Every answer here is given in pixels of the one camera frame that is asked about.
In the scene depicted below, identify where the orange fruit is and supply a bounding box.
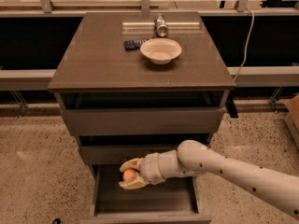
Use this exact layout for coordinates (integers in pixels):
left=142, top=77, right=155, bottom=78
left=122, top=169, right=138, bottom=181

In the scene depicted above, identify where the dark blue snack packet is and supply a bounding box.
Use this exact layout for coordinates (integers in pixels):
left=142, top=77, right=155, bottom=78
left=123, top=38, right=147, bottom=50

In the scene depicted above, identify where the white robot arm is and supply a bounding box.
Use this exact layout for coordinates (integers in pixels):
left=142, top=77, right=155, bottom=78
left=119, top=140, right=299, bottom=219

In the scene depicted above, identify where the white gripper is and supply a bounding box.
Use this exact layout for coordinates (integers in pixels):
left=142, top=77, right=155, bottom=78
left=119, top=153, right=165, bottom=189

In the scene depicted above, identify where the white cable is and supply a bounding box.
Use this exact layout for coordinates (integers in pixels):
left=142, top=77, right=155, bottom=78
left=232, top=7, right=255, bottom=82

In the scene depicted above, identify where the silver soda can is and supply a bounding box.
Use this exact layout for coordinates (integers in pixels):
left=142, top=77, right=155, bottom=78
left=154, top=14, right=168, bottom=37

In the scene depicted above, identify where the cardboard box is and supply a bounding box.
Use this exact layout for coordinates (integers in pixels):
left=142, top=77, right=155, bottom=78
left=283, top=93, right=299, bottom=149

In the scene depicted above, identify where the open bottom drawer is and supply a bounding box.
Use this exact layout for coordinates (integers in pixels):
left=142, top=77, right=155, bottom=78
left=80, top=165, right=211, bottom=224

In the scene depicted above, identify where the top drawer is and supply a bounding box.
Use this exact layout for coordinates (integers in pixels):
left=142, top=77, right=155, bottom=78
left=54, top=90, right=228, bottom=137

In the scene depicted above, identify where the middle drawer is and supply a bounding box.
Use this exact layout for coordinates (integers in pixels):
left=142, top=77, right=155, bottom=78
left=78, top=133, right=212, bottom=165

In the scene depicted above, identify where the white bowl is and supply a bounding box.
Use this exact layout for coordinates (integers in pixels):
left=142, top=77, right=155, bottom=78
left=140, top=38, right=182, bottom=64

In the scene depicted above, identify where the dark brown drawer cabinet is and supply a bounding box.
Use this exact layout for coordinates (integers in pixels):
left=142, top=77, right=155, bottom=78
left=47, top=11, right=236, bottom=224

